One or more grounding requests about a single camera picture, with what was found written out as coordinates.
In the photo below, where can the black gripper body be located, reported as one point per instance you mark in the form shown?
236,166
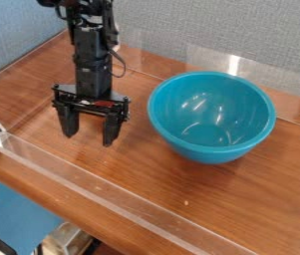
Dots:
68,97

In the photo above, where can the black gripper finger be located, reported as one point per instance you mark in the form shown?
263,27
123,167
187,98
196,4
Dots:
112,128
69,120

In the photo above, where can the blue plastic bowl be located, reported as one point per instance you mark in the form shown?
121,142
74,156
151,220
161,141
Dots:
214,116

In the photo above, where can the toy mushroom brown cap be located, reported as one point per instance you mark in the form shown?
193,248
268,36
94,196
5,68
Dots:
104,104

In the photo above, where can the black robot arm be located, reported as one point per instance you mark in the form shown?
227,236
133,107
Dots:
94,36

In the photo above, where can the clear acrylic front barrier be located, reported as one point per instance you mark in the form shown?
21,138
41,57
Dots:
121,218

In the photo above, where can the metal frame under table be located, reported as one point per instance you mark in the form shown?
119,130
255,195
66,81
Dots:
68,240

